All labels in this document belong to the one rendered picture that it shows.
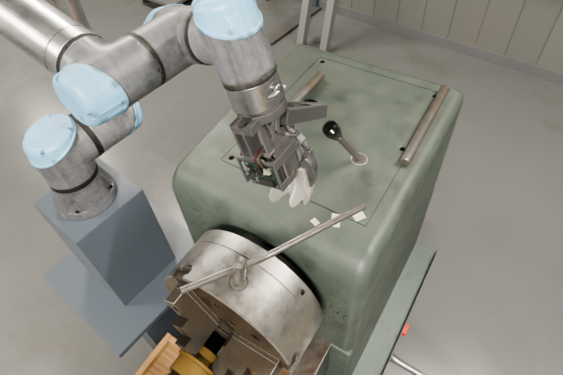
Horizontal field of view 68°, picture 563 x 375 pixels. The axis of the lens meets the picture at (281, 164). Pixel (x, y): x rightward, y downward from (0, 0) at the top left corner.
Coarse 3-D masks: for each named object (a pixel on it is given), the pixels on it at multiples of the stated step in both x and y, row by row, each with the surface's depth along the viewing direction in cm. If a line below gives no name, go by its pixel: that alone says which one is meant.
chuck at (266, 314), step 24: (192, 264) 79; (216, 264) 77; (168, 288) 88; (216, 288) 73; (264, 288) 74; (216, 312) 79; (240, 312) 71; (264, 312) 73; (288, 312) 75; (264, 336) 72; (288, 336) 75; (312, 336) 84; (288, 360) 75
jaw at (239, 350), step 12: (240, 336) 81; (228, 348) 79; (240, 348) 79; (252, 348) 79; (216, 360) 78; (228, 360) 78; (240, 360) 78; (252, 360) 77; (264, 360) 77; (276, 360) 77; (216, 372) 76; (228, 372) 77; (240, 372) 76; (252, 372) 77; (264, 372) 75; (276, 372) 78
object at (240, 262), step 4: (240, 256) 68; (236, 260) 67; (240, 260) 68; (244, 260) 68; (236, 264) 67; (240, 264) 67; (244, 264) 67; (236, 268) 67; (240, 268) 67; (244, 268) 67; (236, 272) 68; (240, 272) 68; (244, 272) 69; (236, 276) 70; (240, 276) 70; (244, 276) 70; (236, 280) 71; (240, 280) 71; (236, 284) 73; (240, 284) 73
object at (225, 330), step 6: (222, 324) 88; (216, 330) 86; (222, 330) 87; (228, 330) 88; (234, 330) 88; (210, 336) 86; (216, 336) 86; (222, 336) 86; (228, 336) 87; (210, 342) 85; (216, 342) 85; (222, 342) 86; (210, 348) 85; (216, 348) 85
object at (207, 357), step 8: (184, 352) 77; (200, 352) 78; (208, 352) 78; (176, 360) 78; (184, 360) 77; (192, 360) 76; (200, 360) 78; (208, 360) 78; (176, 368) 76; (184, 368) 76; (192, 368) 76; (200, 368) 76; (208, 368) 76
